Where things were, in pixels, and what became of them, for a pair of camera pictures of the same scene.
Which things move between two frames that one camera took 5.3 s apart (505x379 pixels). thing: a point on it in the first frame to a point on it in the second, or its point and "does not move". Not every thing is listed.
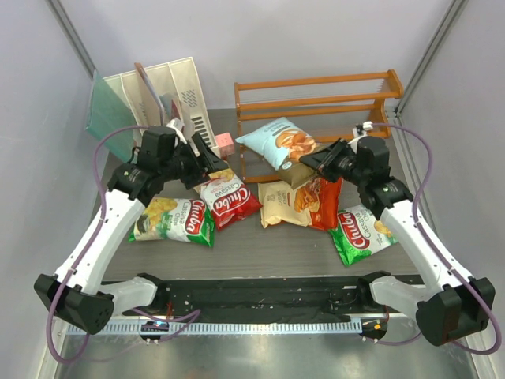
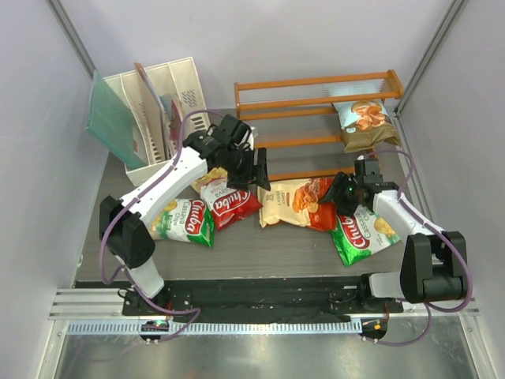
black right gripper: [327, 158] to [340, 181]
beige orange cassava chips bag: [315, 204] does not move
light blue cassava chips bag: [282, 144] to [365, 125]
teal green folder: [106, 112] does not move
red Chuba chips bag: [228, 197] does not move
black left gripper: [206, 163] to [257, 174]
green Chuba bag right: [360, 234] does not move
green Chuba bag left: [166, 219] does not move
